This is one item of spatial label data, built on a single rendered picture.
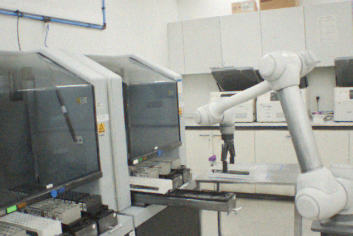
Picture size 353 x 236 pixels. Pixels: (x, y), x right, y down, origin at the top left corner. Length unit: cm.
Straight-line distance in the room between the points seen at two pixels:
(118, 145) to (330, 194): 104
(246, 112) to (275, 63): 257
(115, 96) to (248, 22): 282
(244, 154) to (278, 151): 40
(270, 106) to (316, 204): 261
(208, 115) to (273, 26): 255
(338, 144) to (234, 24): 184
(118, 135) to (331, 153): 267
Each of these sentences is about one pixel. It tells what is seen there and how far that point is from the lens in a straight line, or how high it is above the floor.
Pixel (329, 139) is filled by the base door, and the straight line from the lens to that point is 397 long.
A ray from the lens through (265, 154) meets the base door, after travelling 410.
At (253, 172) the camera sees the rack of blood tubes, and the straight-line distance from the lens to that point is 206.
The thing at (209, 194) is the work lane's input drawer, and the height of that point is 80.
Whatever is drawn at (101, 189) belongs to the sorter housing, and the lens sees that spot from 177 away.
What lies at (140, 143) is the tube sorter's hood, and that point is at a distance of 200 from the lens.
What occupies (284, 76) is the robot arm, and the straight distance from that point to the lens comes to 157.
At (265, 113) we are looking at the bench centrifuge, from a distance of 404.
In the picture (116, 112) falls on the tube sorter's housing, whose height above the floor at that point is 125.
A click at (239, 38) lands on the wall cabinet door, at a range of 441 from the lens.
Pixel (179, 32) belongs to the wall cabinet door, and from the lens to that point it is 472.
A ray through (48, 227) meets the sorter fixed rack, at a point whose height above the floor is 86.
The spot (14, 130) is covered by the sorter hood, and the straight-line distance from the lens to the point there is 136.
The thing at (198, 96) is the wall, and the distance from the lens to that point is 495.
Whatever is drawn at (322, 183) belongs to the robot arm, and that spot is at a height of 95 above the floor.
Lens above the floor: 138
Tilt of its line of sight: 5 degrees down
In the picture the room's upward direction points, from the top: 3 degrees counter-clockwise
